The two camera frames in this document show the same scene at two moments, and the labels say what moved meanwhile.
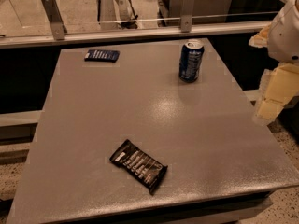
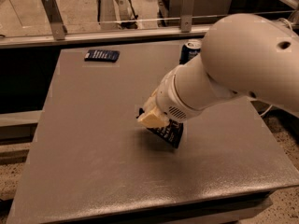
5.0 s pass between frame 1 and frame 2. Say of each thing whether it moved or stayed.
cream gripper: moved
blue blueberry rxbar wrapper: stayed
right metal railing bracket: stayed
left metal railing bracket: stayed
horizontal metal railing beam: stayed
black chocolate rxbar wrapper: moved
